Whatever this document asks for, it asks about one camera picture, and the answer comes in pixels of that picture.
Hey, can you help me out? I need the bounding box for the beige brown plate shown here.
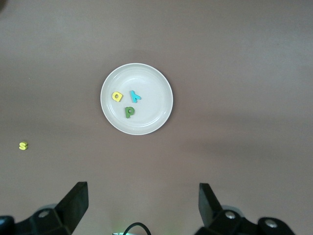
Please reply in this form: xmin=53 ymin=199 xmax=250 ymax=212
xmin=100 ymin=63 xmax=174 ymax=135

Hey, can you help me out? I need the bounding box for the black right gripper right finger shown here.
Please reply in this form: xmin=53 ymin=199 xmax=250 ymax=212
xmin=197 ymin=183 xmax=260 ymax=235

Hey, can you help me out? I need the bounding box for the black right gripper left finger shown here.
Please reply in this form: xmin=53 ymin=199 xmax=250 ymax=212
xmin=14 ymin=181 xmax=89 ymax=235

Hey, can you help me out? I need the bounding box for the teal letter y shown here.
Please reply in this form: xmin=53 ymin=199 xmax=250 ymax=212
xmin=129 ymin=90 xmax=142 ymax=103

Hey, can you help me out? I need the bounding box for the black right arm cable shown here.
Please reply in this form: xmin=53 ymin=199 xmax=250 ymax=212
xmin=123 ymin=222 xmax=153 ymax=235

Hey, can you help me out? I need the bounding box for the brown table cover sheet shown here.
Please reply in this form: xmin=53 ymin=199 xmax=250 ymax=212
xmin=0 ymin=0 xmax=313 ymax=235

